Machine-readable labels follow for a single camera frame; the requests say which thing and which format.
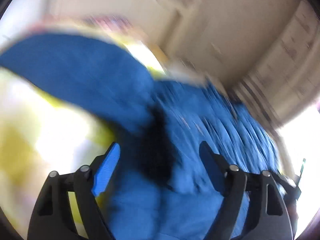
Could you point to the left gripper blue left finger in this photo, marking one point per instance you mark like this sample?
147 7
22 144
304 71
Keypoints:
103 167

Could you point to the yellow white checkered bed sheet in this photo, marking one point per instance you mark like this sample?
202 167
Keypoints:
40 132

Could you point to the blue puffer jacket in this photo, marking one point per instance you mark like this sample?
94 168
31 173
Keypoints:
161 188

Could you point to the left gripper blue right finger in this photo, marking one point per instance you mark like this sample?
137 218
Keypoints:
215 172

